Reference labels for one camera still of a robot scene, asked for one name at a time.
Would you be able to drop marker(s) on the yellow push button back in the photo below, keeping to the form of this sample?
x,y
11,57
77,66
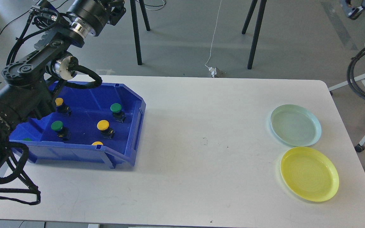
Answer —
x,y
62,108

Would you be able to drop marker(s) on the light green plate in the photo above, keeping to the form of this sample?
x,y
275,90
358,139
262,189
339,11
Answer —
x,y
295,125

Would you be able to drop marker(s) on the blue plastic bin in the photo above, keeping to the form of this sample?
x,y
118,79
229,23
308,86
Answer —
x,y
88,107

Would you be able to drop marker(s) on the black tripod right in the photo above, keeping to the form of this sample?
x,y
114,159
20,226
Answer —
x,y
258,25

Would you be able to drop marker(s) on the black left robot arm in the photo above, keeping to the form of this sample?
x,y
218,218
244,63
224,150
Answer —
x,y
37,68

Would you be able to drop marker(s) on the yellow plate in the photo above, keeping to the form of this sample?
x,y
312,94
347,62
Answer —
x,y
309,174

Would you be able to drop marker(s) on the yellow push button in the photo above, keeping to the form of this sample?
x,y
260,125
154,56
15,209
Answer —
x,y
97,143
62,108
105,130

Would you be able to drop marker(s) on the green push button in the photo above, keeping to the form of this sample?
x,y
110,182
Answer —
x,y
62,132
117,112

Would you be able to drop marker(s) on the black tripod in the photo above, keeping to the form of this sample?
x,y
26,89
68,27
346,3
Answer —
x,y
135,26
258,25

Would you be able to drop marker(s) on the black tripod left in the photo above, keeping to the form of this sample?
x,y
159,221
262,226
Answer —
x,y
135,26

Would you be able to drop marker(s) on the yellow push button front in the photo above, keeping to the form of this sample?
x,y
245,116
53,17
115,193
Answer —
x,y
97,143

